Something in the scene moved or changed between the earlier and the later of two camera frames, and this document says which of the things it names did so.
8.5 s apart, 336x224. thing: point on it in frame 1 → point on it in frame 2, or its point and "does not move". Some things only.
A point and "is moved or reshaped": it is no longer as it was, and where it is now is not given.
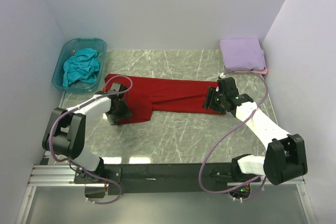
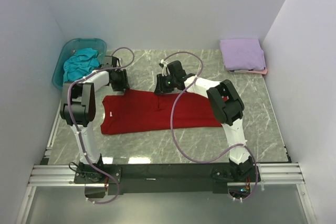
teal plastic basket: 98,44 does not move
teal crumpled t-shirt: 83,66 does not move
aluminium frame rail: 54,176 does not move
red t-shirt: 143,95 is moved or reshaped
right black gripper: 210,94 → 160,88
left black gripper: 125,113 → 125,83
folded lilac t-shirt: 242,54 does not move
